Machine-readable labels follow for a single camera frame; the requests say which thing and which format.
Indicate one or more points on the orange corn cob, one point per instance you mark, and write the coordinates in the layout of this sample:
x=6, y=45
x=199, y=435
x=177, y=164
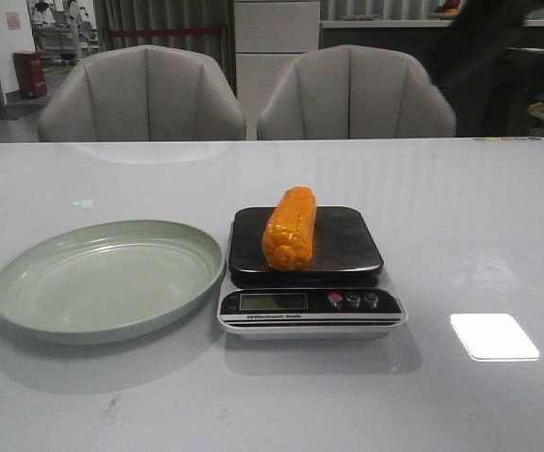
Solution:
x=287, y=241

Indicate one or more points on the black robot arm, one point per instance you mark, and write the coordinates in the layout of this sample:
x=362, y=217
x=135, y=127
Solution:
x=479, y=32

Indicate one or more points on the black and silver kitchen scale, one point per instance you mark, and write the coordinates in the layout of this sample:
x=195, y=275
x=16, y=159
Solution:
x=345, y=292

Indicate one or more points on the right grey upholstered chair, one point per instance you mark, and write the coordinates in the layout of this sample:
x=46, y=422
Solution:
x=355, y=92

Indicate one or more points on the grey upholstered chair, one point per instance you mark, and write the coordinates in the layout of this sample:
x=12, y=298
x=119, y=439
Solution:
x=355, y=92
x=143, y=93

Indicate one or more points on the left grey upholstered chair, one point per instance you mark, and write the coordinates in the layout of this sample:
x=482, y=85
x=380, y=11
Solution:
x=143, y=93

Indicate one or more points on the pale green plate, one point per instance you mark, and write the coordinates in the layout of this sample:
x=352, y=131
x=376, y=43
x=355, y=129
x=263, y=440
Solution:
x=110, y=282

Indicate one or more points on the white drawer cabinet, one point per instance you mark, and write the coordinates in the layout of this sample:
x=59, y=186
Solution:
x=268, y=35

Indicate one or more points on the coloured dot sticker strip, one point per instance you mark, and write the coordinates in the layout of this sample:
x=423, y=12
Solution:
x=496, y=139

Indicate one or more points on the red barrier belt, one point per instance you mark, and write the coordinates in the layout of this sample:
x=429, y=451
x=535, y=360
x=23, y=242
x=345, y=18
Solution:
x=173, y=32

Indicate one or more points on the dark long sideboard counter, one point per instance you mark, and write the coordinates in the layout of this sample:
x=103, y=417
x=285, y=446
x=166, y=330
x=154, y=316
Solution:
x=469, y=97

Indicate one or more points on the red waste bin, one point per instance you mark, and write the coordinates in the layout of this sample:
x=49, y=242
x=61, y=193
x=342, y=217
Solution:
x=30, y=74

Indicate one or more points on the fruit bowl on counter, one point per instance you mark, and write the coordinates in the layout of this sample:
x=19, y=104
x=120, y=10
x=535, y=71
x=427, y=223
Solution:
x=446, y=10

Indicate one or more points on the dark appliance on right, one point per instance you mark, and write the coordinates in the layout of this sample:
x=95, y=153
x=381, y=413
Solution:
x=518, y=83

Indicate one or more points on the pink wall notice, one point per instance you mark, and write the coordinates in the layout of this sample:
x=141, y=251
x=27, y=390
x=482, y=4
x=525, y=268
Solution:
x=13, y=20

